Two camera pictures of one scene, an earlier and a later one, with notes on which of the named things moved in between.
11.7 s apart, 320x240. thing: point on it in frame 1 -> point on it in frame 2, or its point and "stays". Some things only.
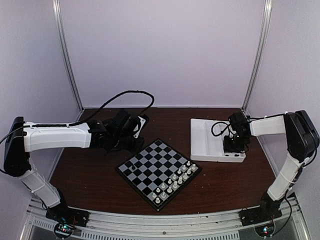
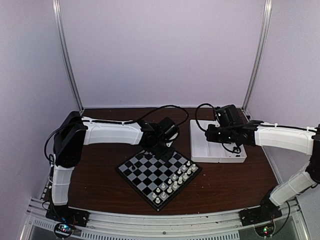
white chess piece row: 161,192 stays
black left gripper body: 122,142 -> 159,151
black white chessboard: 157,173 stays
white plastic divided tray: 207,141 stays
